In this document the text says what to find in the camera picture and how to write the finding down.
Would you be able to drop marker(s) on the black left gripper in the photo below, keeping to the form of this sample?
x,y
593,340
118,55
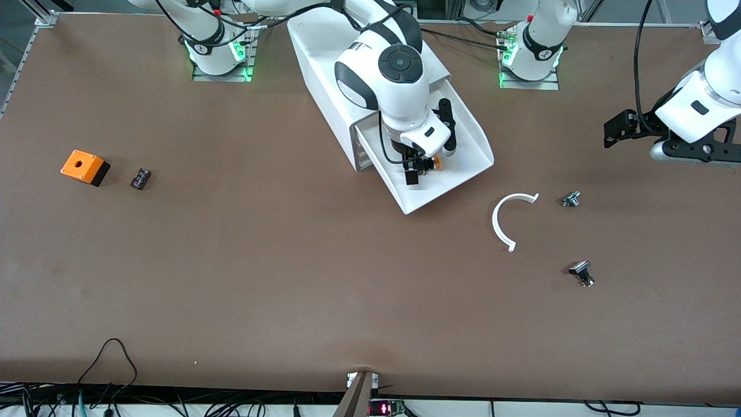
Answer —
x,y
646,123

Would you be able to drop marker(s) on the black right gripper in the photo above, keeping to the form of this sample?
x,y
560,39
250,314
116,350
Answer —
x,y
412,164

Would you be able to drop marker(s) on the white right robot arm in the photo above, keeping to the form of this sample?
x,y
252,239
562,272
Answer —
x,y
399,87

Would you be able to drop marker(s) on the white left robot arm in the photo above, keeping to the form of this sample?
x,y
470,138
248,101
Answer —
x,y
694,104

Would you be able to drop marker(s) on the white drawer cabinet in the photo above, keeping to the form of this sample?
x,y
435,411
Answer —
x,y
324,69

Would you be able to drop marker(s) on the small metal fitting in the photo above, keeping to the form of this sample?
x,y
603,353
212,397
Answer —
x,y
571,199

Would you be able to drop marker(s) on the circuit board with red display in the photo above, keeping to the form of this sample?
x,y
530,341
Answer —
x,y
386,408

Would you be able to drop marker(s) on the small black contact block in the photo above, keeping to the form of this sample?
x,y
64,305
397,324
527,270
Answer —
x,y
140,178

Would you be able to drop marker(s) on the orange box with black base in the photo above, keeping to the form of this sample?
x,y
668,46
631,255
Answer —
x,y
81,165

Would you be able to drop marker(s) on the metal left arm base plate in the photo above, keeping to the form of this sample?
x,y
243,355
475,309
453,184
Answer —
x,y
529,85

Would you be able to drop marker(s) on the aluminium frame rail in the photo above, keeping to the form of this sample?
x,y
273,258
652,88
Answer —
x,y
23,63
709,30

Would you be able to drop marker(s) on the grey camera mount wedge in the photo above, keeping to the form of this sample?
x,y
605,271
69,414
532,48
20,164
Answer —
x,y
356,399

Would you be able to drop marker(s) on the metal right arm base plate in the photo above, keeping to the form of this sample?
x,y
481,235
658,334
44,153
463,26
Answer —
x,y
200,74

